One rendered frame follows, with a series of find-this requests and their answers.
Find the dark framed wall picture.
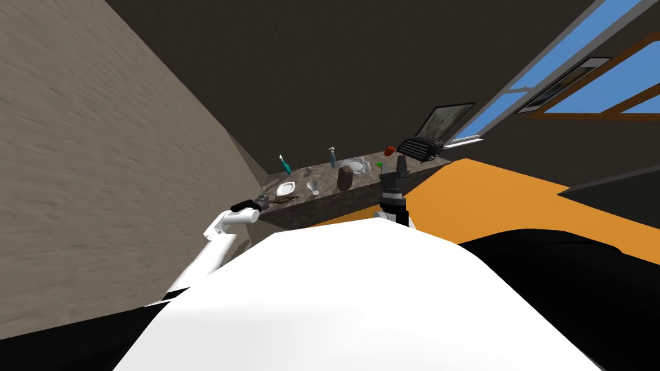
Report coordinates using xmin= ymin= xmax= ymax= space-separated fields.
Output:
xmin=414 ymin=102 xmax=477 ymax=141

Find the white framed wall picture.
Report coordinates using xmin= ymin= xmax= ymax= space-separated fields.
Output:
xmin=515 ymin=56 xmax=614 ymax=115

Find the grey sink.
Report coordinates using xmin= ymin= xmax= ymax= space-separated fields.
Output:
xmin=339 ymin=157 xmax=373 ymax=177

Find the black toaster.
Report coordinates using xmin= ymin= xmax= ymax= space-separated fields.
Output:
xmin=396 ymin=136 xmax=445 ymax=163

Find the brown framed window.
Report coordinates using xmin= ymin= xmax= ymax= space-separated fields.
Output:
xmin=528 ymin=32 xmax=660 ymax=124

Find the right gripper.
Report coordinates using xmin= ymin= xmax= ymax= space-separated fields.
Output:
xmin=379 ymin=155 xmax=411 ymax=194

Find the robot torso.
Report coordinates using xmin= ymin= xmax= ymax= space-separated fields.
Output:
xmin=112 ymin=216 xmax=605 ymax=371

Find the grey framed window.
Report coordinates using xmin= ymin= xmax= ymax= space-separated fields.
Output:
xmin=443 ymin=0 xmax=660 ymax=150

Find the brown bread loaf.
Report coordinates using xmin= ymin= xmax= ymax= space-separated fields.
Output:
xmin=337 ymin=164 xmax=354 ymax=193

